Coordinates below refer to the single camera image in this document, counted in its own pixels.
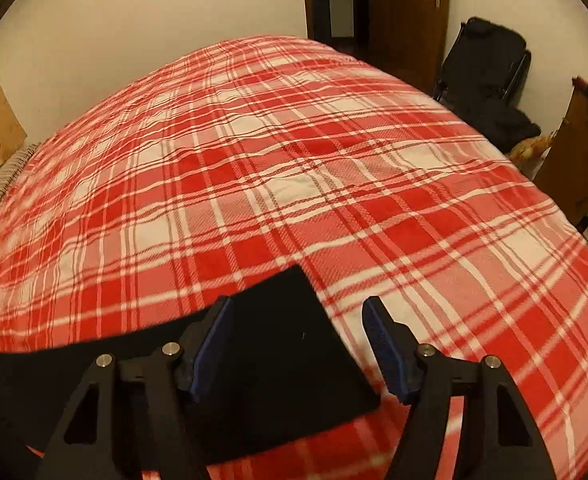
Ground black pants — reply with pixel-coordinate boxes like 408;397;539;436
0;266;380;479

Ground brown wooden cabinet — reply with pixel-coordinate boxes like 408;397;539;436
534;77;588;226

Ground red white plaid bedspread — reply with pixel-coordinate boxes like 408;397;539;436
0;37;588;479

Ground black folding chair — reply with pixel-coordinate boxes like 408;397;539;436
433;16;541;154

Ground dark brown wooden door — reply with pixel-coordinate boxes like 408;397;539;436
304;0;449;94

